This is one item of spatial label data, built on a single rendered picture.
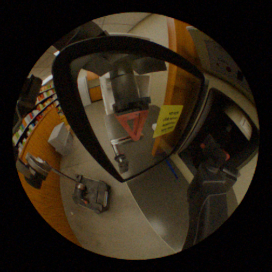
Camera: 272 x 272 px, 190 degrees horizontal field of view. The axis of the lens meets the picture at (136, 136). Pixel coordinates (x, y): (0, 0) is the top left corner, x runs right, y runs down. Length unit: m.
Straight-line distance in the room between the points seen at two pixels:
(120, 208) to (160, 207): 1.02
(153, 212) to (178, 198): 0.15
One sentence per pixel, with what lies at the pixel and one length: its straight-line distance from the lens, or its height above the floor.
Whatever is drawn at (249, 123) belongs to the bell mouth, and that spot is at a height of 1.36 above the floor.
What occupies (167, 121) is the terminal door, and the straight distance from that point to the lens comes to 0.16.
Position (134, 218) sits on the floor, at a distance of 1.42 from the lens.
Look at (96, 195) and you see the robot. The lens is 1.22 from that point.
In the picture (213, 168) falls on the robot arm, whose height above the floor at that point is 1.25.
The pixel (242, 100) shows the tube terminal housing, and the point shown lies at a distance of 0.29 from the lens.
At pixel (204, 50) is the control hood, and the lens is 0.25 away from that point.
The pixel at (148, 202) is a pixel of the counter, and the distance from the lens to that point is 0.41.
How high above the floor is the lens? 1.34
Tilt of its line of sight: 46 degrees down
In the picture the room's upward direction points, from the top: straight up
